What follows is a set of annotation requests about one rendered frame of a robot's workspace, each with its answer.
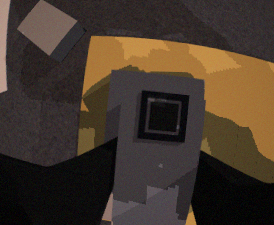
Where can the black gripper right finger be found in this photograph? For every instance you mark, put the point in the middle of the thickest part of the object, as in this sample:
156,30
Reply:
223,195

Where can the orange panel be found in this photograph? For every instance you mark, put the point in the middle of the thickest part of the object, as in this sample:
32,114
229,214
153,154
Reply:
239,94

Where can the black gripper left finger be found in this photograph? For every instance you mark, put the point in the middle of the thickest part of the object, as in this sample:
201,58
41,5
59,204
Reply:
74,192

